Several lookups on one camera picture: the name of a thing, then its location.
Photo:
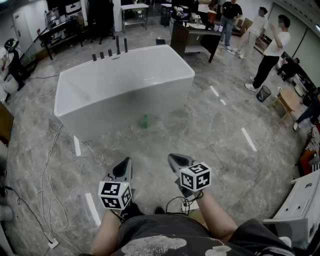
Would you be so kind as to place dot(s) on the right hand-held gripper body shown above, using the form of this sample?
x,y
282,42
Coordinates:
x,y
196,178

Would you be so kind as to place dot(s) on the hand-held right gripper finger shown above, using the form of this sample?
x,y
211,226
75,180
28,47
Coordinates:
x,y
175,166
183,159

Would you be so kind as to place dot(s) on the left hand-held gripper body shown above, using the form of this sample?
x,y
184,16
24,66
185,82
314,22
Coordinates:
x,y
112,190

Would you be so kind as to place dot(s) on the green plastic bottle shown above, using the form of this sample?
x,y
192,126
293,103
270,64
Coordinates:
x,y
145,121

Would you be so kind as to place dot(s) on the person's left forearm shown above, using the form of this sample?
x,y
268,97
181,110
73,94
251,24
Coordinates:
x,y
107,232

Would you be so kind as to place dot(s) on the person's right forearm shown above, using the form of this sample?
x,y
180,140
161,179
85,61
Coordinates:
x,y
215,217

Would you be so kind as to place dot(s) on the person's black shoe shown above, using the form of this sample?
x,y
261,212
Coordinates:
x,y
160,210

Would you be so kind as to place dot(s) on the person's dark grey shirt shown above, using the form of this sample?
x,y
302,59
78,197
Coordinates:
x,y
175,225

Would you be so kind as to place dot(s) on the white power strip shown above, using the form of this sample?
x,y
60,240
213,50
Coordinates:
x,y
53,243

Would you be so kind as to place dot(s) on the white bathtub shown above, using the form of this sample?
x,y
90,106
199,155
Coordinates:
x,y
125,75

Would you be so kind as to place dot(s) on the black mesh waste bin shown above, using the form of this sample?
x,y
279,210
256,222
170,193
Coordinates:
x,y
263,93

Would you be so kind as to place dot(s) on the white cabinet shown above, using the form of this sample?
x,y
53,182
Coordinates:
x,y
300,200

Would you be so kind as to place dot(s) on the short black tap knob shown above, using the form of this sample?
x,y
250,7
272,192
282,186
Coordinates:
x,y
94,57
110,53
102,55

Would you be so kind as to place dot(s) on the small black box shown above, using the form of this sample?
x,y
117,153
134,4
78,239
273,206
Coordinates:
x,y
160,41

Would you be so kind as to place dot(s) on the round wooden stool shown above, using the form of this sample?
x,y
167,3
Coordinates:
x,y
290,100

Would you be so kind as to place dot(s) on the dark wooden vanity desk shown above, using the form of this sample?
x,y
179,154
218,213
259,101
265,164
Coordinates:
x,y
180,37

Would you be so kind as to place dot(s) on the striped cloth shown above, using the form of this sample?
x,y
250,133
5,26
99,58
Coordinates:
x,y
314,145

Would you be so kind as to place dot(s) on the tall black tap spout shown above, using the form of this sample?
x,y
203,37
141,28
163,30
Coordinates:
x,y
118,46
126,45

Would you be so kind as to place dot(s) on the brown wooden board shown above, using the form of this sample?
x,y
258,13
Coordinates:
x,y
5,122

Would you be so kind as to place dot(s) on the black work table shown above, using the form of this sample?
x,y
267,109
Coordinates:
x,y
60,30

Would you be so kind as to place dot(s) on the black office chair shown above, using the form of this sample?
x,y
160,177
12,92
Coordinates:
x,y
101,17

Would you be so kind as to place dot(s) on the metal shelf table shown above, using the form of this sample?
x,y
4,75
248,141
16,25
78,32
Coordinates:
x,y
135,7

